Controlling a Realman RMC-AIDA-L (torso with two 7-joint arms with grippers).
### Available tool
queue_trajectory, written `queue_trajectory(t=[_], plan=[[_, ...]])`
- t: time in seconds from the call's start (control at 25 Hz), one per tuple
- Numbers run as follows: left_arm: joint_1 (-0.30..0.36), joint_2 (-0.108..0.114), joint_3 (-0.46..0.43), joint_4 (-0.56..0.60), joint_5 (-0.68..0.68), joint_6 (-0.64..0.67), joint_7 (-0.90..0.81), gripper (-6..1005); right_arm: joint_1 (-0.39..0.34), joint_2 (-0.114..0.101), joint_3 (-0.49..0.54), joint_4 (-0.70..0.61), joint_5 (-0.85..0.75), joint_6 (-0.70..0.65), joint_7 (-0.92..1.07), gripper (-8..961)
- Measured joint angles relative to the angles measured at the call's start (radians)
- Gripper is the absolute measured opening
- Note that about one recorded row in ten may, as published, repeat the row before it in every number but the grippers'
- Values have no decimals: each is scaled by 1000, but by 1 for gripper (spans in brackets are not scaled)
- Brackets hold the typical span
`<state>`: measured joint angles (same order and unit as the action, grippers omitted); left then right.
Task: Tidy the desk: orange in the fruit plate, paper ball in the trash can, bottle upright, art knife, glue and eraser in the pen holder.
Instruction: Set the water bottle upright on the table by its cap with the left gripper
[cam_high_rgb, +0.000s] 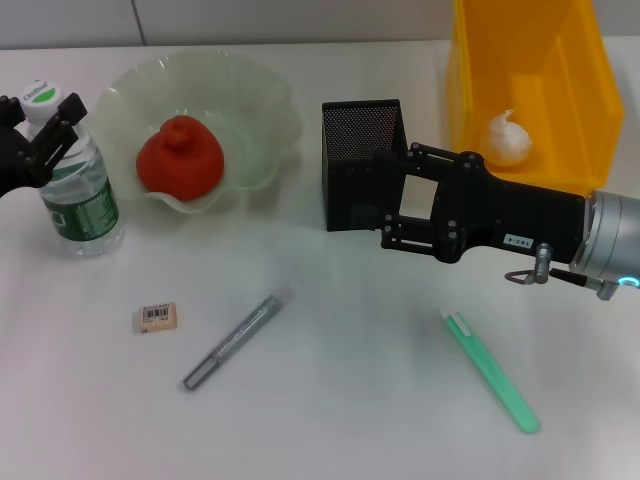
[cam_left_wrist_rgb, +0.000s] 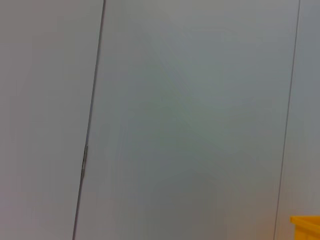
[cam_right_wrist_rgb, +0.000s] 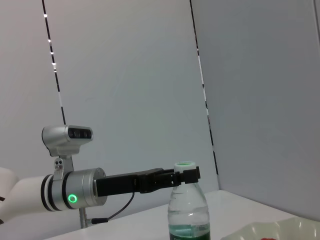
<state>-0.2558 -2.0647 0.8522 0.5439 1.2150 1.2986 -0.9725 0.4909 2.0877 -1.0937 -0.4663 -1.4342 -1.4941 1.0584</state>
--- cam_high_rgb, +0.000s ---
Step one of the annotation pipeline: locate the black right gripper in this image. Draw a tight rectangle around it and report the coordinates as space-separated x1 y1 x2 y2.
348 141 587 266

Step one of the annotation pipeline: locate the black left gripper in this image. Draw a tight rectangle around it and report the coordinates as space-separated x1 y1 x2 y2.
0 92 90 197

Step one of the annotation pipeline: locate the clear green-label water bottle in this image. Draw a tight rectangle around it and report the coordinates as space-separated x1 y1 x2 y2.
22 79 126 259

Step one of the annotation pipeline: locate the white paper ball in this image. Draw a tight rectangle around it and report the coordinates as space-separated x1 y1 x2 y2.
479 108 534 166

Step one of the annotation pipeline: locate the black mesh pen holder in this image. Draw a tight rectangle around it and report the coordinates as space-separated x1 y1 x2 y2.
321 98 410 233

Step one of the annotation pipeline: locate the pale green glass fruit plate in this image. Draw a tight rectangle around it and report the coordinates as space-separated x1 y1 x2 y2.
92 49 305 216

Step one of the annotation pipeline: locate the grey transparent pen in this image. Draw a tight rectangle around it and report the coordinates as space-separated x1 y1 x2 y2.
182 282 297 392

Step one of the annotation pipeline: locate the green pen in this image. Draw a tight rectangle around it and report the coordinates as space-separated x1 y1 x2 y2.
438 309 541 435

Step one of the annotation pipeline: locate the beige eraser with barcode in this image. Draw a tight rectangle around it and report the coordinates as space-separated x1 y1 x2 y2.
133 301 179 334

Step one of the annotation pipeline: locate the yellow plastic bin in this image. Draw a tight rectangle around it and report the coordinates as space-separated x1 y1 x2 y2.
444 0 626 199

